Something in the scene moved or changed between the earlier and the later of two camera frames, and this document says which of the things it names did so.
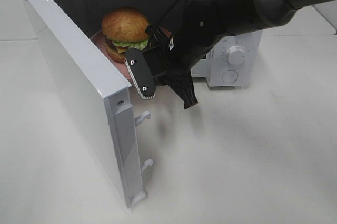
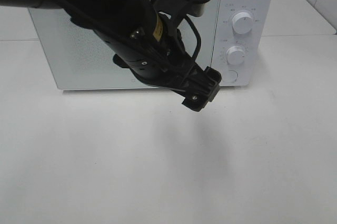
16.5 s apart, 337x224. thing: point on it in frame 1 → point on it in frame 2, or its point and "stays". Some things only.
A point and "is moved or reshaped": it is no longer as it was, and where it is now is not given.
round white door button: (229, 76) stays
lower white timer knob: (235, 55) stays
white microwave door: (100, 93) is moved or reshaped
